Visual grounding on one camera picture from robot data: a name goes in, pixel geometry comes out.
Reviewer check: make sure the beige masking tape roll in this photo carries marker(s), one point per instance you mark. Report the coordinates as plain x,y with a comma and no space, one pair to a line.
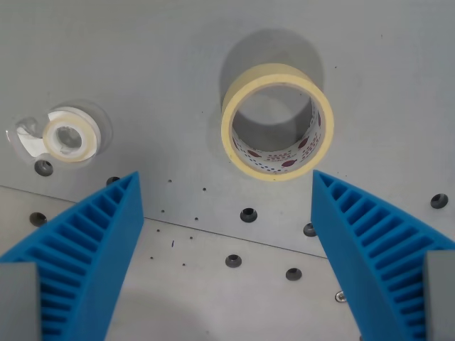
227,117

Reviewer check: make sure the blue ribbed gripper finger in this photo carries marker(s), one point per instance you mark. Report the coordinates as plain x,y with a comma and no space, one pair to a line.
106,231
348,231

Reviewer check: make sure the clear plastic tape dispenser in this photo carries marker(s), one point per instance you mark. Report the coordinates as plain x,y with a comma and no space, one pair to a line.
103,122

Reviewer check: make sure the dark countersunk table bolt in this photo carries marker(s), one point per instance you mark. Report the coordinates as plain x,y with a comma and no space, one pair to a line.
309,229
249,214
38,218
43,167
112,180

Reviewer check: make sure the small white tape roll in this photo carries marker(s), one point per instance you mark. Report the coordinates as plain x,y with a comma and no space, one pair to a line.
89,136

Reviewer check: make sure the small silver screw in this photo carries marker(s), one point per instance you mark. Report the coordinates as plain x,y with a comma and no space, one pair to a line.
341,296

